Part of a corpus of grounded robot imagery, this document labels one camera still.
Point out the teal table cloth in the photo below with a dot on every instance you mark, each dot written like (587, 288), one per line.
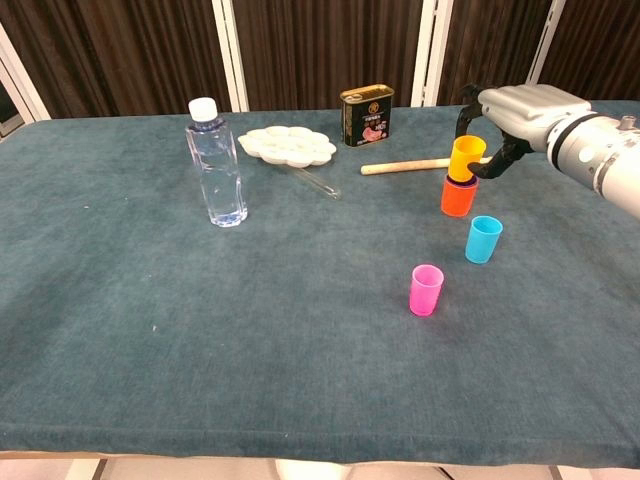
(200, 300)

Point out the purple plastic cup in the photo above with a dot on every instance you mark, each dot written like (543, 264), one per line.
(462, 183)

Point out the blue plastic cup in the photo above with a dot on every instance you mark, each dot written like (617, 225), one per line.
(483, 240)

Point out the black luncheon meat can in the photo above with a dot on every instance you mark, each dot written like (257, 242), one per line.
(367, 117)

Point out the pink plastic cup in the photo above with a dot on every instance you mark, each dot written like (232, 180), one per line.
(426, 291)

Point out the orange plastic cup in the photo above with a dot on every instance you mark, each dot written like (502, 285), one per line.
(457, 197)

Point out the wooden drumstick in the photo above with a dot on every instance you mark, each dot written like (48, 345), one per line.
(400, 166)

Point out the clear plastic water bottle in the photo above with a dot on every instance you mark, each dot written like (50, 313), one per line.
(216, 165)

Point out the white paint palette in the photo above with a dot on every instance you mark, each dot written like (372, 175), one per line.
(287, 144)

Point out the white partition frame post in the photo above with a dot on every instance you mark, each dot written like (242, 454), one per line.
(542, 42)
(427, 50)
(20, 80)
(231, 55)

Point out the yellow plastic cup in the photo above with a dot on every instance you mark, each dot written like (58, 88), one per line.
(465, 157)

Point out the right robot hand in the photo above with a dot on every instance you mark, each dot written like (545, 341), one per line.
(520, 112)

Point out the clear glass rod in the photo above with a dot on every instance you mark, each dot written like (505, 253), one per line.
(315, 182)

